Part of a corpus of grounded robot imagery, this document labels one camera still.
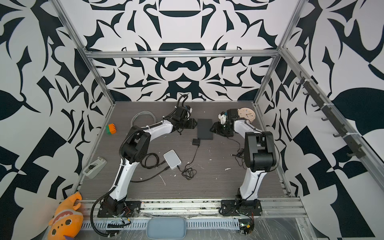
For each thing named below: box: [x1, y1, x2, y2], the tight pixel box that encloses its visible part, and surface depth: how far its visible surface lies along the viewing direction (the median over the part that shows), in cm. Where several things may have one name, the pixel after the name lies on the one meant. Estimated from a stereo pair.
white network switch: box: [163, 149, 182, 170], surface depth 92 cm
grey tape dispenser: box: [82, 156, 108, 179], surface depth 86 cm
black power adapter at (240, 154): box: [230, 148, 247, 169], surface depth 95 cm
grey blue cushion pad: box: [146, 217, 188, 240], surface depth 69 cm
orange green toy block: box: [105, 123, 117, 135], surface depth 104 cm
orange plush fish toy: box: [47, 191, 84, 240], surface depth 66 cm
